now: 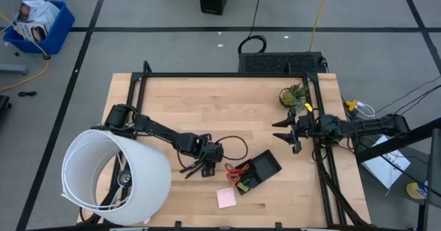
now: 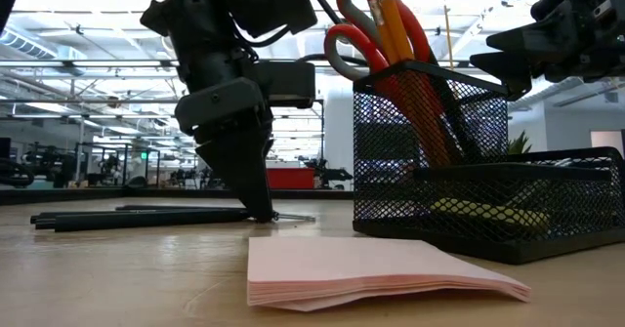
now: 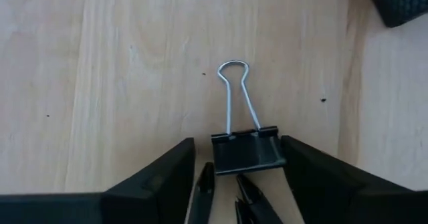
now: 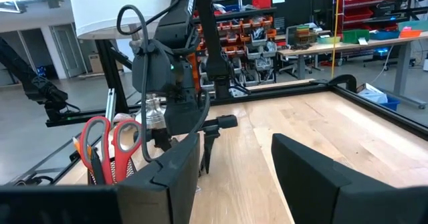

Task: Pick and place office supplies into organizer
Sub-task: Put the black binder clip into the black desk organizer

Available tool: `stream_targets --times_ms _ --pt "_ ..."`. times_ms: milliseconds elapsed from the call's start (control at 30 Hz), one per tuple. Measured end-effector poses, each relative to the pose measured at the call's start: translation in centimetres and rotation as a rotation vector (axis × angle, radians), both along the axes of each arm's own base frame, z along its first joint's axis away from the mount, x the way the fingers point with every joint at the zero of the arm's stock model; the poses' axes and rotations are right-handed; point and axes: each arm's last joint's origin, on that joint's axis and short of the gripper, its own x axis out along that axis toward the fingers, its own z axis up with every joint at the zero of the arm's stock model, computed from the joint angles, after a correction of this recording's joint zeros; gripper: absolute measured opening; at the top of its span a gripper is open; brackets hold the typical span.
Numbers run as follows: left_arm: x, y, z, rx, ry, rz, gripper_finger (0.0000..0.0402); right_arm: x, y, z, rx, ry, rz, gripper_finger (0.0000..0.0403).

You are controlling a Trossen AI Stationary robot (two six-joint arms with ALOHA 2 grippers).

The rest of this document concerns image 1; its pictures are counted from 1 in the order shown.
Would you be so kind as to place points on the grey upright post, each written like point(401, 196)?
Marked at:
point(435, 169)

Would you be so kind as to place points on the small yellow tag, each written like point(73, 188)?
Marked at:
point(308, 107)

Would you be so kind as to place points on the blue plastic bin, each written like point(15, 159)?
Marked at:
point(58, 34)

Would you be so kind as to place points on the small potted succulent plant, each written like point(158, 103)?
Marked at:
point(291, 96)

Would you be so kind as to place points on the black ballpoint pen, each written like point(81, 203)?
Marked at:
point(193, 173)
point(187, 169)

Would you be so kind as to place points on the black aluminium table frame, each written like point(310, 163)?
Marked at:
point(224, 74)

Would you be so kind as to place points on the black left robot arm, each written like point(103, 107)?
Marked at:
point(155, 131)

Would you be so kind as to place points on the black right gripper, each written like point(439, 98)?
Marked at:
point(306, 125)

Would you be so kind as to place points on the white paper sign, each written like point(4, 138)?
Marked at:
point(386, 169)

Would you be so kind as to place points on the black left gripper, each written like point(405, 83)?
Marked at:
point(210, 153)

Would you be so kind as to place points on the pink sticky note pad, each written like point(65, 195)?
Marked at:
point(226, 197)

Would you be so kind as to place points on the black frame clamp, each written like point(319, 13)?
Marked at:
point(278, 225)
point(287, 69)
point(148, 68)
point(177, 225)

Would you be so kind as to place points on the black perforated equipment box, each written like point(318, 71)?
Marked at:
point(275, 62)

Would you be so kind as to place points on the black mesh desk organizer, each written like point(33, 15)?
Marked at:
point(267, 163)

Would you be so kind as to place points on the round yellow and blue object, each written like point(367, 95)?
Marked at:
point(415, 190)

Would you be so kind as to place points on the grey table foot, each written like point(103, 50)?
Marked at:
point(13, 69)

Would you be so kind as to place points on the white lamp shade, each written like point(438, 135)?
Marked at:
point(148, 176)

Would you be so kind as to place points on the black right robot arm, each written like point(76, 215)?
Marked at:
point(365, 125)

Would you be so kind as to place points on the white printed cardboard box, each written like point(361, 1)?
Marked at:
point(31, 31)
point(27, 10)

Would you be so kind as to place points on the black diagonal beam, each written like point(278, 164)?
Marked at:
point(396, 143)

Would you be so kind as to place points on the orange pencil with eraser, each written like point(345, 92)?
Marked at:
point(243, 171)
point(246, 166)

